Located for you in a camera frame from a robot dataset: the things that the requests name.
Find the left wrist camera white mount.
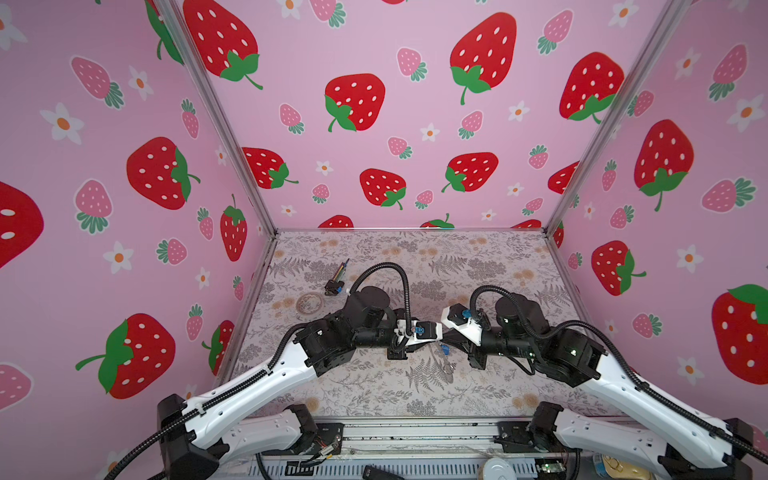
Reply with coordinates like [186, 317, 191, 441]
[404, 321, 443, 352]

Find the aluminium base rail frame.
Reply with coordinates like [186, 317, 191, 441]
[239, 416, 661, 480]

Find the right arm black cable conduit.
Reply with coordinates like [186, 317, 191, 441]
[469, 284, 768, 466]

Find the green circuit board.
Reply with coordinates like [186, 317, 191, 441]
[535, 459, 568, 480]

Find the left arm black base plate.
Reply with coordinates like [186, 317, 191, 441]
[291, 422, 345, 456]

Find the roll of clear tape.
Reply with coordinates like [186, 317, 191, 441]
[295, 292, 324, 316]

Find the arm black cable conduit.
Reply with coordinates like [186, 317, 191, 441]
[104, 262, 415, 480]
[469, 284, 768, 466]

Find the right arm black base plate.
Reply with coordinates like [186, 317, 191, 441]
[493, 421, 565, 453]

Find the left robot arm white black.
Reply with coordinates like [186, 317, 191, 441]
[157, 287, 442, 479]

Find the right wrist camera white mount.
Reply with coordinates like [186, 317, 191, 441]
[440, 304, 482, 348]

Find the black device at front edge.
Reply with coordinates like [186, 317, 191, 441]
[362, 465, 404, 480]

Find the gold computer mouse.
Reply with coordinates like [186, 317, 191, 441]
[592, 454, 652, 480]

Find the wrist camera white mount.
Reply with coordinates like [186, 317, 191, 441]
[440, 304, 482, 348]
[404, 321, 443, 352]

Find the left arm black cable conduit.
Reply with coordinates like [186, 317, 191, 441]
[104, 262, 415, 480]

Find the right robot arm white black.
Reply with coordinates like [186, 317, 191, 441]
[441, 285, 767, 479]

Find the white round puck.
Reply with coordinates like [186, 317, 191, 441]
[478, 458, 518, 480]

